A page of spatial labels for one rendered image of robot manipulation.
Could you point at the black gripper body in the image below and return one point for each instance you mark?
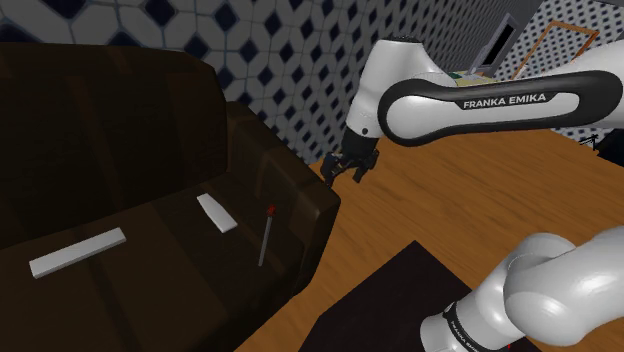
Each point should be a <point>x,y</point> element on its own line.
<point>358,144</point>

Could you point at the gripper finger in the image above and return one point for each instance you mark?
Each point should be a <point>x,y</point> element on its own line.
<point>330,169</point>
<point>364,169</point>

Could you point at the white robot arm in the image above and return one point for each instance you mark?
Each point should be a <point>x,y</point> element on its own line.
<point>487,105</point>

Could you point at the grey pen with red tip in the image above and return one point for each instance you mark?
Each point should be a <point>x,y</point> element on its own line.
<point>265,239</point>

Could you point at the short white remote control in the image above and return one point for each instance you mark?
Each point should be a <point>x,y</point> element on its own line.
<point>217,213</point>

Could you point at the grey framed dark window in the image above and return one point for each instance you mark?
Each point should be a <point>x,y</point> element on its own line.
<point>499,46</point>

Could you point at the dark brown sofa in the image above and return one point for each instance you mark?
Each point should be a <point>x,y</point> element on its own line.
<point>122,146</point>

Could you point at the long white remote control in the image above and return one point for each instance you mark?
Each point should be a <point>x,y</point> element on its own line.
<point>75,253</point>

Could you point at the wooden framed wall picture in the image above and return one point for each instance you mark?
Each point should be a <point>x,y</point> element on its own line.
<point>531,53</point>

